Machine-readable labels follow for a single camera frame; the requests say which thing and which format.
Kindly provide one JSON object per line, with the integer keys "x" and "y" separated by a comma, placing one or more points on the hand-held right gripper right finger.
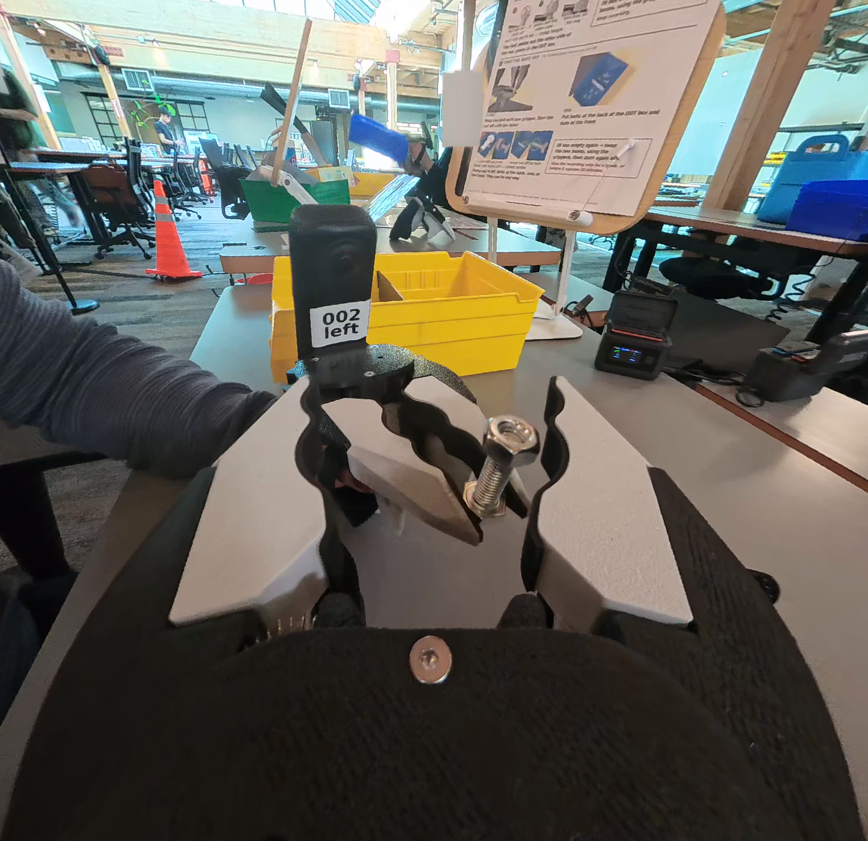
{"x": 597, "y": 515}

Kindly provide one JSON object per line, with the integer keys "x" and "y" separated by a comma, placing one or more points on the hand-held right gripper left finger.
{"x": 258, "y": 515}

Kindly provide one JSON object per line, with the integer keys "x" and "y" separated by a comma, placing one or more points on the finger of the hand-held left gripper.
{"x": 444, "y": 392}
{"x": 407, "y": 488}

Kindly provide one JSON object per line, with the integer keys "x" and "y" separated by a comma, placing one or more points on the yellow plastic bin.
{"x": 461, "y": 326}

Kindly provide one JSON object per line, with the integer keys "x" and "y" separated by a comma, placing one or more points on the silver hex bolt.
{"x": 488, "y": 482}

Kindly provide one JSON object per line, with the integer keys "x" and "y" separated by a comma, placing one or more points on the silver hex nut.
{"x": 525, "y": 449}

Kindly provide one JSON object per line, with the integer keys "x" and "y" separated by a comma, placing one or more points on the person's left forearm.
{"x": 102, "y": 380}

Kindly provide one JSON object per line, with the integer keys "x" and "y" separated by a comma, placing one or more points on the person's left hand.
{"x": 354, "y": 480}

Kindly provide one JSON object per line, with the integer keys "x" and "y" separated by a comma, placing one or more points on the green plastic bin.
{"x": 285, "y": 204}

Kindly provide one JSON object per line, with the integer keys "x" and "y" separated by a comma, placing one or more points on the small yellow bin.
{"x": 369, "y": 183}

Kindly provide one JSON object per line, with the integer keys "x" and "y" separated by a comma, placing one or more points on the idle hand-held gripper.
{"x": 420, "y": 221}

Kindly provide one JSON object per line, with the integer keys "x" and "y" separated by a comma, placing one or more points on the blue plastic bin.
{"x": 376, "y": 136}
{"x": 834, "y": 210}

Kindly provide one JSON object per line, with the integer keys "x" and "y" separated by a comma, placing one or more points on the grey table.
{"x": 475, "y": 244}

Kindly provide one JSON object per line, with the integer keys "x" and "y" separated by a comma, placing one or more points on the black office chair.
{"x": 719, "y": 275}
{"x": 224, "y": 170}

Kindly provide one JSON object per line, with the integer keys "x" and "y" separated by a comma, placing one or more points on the wooden board on white stand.
{"x": 295, "y": 109}

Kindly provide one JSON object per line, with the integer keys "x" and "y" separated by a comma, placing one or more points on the orange traffic cone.
{"x": 169, "y": 244}

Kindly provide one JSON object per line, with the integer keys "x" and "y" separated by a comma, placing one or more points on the white board stand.
{"x": 568, "y": 278}

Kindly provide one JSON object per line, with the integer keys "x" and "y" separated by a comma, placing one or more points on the black battery charger case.
{"x": 637, "y": 339}

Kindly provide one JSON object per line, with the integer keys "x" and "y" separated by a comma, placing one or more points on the brown backed office chair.
{"x": 115, "y": 190}

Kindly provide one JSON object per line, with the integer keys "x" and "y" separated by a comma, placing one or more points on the black battery charging dock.
{"x": 790, "y": 377}

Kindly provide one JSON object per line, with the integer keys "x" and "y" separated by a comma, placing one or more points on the black stanchion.
{"x": 83, "y": 305}

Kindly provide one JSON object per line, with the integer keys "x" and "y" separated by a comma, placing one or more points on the brown desk with black legs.
{"x": 712, "y": 221}

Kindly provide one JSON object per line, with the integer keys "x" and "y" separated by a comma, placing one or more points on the wooden instruction board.
{"x": 597, "y": 75}

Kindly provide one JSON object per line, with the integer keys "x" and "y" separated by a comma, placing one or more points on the blue tote bag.
{"x": 814, "y": 177}

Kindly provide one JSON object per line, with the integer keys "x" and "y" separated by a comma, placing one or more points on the wooden post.
{"x": 780, "y": 88}

